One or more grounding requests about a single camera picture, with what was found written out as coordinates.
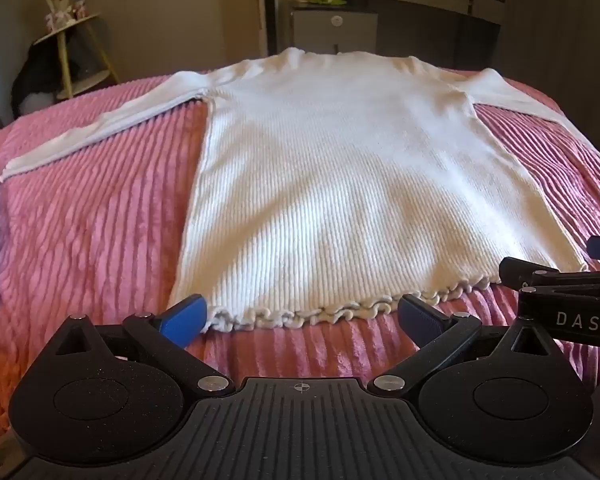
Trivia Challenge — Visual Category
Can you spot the black and white bag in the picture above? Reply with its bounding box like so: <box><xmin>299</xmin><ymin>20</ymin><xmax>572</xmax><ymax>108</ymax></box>
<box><xmin>11</xmin><ymin>40</ymin><xmax>88</xmax><ymax>116</ymax></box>

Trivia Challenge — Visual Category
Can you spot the yellow tiered shelf stand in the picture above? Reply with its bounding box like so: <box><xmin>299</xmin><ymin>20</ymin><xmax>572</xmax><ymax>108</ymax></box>
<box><xmin>32</xmin><ymin>0</ymin><xmax>121</xmax><ymax>101</ymax></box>

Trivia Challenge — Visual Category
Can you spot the pink ribbed blanket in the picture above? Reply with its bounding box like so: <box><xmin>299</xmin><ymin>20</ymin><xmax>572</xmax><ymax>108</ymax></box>
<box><xmin>0</xmin><ymin>67</ymin><xmax>600</xmax><ymax>441</ymax></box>

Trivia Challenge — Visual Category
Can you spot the grey dresser with drawers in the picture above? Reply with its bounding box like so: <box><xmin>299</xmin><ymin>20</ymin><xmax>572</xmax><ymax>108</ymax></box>
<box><xmin>339</xmin><ymin>0</ymin><xmax>506</xmax><ymax>72</ymax></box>

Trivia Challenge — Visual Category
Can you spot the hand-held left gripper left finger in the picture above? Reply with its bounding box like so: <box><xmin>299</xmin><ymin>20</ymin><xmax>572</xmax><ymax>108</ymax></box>
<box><xmin>40</xmin><ymin>293</ymin><xmax>237</xmax><ymax>395</ymax></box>

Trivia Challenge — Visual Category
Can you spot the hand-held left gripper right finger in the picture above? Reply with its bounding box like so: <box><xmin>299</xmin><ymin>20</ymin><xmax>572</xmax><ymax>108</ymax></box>
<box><xmin>372</xmin><ymin>293</ymin><xmax>566</xmax><ymax>395</ymax></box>

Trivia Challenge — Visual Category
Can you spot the white ribbed sweater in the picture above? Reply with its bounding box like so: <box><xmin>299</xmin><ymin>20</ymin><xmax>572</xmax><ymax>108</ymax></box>
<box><xmin>0</xmin><ymin>47</ymin><xmax>600</xmax><ymax>333</ymax></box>

